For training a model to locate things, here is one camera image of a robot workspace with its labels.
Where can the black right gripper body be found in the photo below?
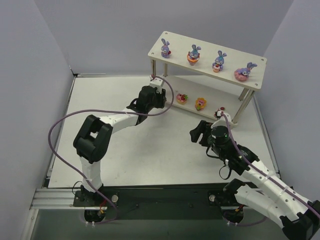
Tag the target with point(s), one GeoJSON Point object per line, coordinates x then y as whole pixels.
{"type": "Point", "coordinates": [202, 135]}

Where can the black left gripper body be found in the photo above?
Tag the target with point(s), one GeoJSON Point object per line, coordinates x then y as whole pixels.
{"type": "Point", "coordinates": [161, 99]}

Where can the white strawberry cake slice toy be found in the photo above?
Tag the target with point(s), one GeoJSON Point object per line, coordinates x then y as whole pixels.
{"type": "Point", "coordinates": [219, 113]}

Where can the pink bear yellow flower toy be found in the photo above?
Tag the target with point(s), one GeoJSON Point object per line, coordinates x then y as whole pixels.
{"type": "Point", "coordinates": [200, 104]}

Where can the pink strawberry cake toy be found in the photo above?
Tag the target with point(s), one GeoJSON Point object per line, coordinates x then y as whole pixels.
{"type": "Point", "coordinates": [181, 98]}

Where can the small purple bunny toy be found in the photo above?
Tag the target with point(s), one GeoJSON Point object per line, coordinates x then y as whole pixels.
{"type": "Point", "coordinates": [165, 50]}

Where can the purple bunny holding cupcake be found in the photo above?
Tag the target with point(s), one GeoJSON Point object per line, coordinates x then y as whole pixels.
{"type": "Point", "coordinates": [217, 65]}

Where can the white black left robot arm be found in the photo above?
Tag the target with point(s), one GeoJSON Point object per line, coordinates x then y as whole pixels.
{"type": "Point", "coordinates": [92, 141]}

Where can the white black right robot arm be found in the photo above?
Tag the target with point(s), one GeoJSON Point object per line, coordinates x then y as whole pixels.
{"type": "Point", "coordinates": [297, 216]}

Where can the light wooden two-tier shelf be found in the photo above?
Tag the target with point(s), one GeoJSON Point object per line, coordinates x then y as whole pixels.
{"type": "Point", "coordinates": [219, 89]}

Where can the purple bunny on pink donut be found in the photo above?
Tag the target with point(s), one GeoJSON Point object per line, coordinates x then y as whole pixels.
{"type": "Point", "coordinates": [242, 74]}

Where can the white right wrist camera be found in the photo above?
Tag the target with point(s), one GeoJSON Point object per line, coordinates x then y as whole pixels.
{"type": "Point", "coordinates": [223, 118]}

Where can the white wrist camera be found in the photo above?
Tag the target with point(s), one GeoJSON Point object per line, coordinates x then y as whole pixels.
{"type": "Point", "coordinates": [157, 83]}
{"type": "Point", "coordinates": [223, 118]}

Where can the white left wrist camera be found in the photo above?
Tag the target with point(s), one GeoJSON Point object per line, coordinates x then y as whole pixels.
{"type": "Point", "coordinates": [157, 83]}

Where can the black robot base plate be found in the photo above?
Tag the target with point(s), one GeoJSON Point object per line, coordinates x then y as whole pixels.
{"type": "Point", "coordinates": [205, 201]}

